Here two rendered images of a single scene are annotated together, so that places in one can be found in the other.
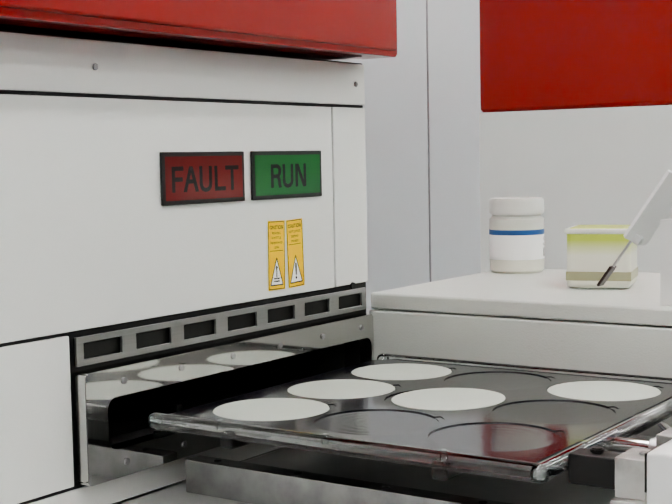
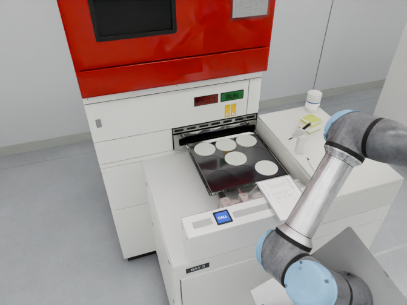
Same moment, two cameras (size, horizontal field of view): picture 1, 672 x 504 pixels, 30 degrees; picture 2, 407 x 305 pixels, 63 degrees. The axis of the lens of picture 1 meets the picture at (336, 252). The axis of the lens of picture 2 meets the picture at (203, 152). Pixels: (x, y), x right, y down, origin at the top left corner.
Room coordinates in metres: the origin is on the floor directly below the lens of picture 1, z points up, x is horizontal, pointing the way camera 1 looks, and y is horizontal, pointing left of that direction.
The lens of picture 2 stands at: (0.08, -0.69, 1.87)
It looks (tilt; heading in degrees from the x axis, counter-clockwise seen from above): 38 degrees down; 37
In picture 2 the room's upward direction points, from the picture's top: straight up
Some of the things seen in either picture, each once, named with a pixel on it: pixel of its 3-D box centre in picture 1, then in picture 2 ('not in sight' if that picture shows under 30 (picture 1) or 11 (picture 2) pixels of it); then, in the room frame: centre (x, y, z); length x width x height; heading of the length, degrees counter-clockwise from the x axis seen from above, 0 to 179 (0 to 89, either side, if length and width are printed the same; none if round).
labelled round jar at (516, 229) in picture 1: (516, 234); (313, 100); (1.62, -0.23, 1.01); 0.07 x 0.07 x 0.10
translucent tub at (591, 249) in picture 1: (602, 255); (310, 124); (1.42, -0.30, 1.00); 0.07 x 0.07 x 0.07; 70
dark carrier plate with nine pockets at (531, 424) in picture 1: (441, 402); (234, 158); (1.10, -0.09, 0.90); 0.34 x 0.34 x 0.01; 55
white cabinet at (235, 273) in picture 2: not in sight; (251, 238); (1.11, -0.22, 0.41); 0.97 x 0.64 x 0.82; 145
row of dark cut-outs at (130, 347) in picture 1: (240, 321); (215, 123); (1.21, 0.09, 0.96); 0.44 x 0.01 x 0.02; 145
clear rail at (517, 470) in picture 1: (327, 444); (197, 167); (0.95, 0.01, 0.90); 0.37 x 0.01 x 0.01; 55
